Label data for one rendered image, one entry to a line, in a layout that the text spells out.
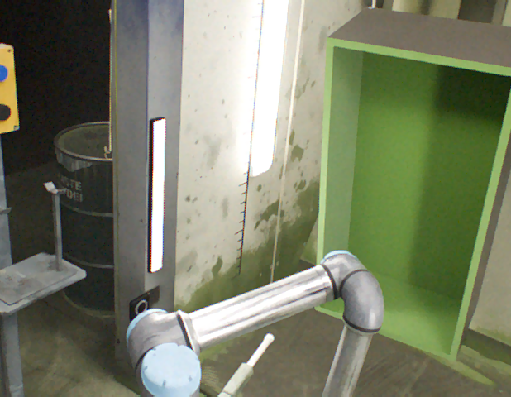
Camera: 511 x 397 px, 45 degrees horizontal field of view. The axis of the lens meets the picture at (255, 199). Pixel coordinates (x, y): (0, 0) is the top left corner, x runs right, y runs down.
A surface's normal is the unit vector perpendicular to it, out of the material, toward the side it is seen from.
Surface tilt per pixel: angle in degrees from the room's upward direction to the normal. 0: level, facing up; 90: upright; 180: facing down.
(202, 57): 90
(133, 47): 90
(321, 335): 0
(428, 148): 102
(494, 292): 57
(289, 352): 0
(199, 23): 90
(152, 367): 5
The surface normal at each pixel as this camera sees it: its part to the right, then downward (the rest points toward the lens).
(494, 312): -0.43, -0.25
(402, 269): -0.50, 0.50
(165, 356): 0.11, -0.87
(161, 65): 0.81, 0.30
